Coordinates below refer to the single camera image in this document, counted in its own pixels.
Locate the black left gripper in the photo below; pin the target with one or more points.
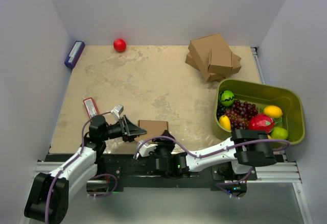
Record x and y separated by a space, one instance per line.
131 129

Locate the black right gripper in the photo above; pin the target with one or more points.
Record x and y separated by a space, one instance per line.
162 143

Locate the brown cardboard box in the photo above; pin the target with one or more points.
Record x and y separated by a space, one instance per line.
153 128

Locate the green plastic tub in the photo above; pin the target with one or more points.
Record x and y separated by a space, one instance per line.
262 96

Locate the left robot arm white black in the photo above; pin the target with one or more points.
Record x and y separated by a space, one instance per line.
51 192

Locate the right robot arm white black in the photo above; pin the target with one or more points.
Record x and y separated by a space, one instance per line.
245 149

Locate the red rectangular box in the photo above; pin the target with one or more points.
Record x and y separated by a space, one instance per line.
91 107

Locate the folded cardboard box front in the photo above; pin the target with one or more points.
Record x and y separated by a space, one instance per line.
223 62

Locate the folded cardboard box bottom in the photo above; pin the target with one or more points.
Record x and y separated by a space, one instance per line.
194 62

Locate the purple rectangular box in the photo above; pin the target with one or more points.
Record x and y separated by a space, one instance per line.
74 55

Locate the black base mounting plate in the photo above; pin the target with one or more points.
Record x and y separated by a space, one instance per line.
124 171

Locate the yellow mango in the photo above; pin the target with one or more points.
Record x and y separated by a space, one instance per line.
225 122

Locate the dark grapes bunch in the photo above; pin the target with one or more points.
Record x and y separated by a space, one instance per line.
220 110

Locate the green watermelon ball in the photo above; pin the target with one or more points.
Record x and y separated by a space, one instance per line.
226 98

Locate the red grapes bunch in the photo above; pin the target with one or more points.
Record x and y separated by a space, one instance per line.
240 114

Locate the red apple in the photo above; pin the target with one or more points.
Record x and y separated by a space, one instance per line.
119 45

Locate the red dragon fruit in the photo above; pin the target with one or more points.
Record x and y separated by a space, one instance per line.
262 122

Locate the yellow lemon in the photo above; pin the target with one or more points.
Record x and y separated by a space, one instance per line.
273 111

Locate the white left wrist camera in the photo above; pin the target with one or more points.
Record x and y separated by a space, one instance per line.
117 111

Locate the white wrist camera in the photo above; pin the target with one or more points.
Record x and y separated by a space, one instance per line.
144 150
117 111

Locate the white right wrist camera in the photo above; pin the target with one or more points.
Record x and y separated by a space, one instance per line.
144 150

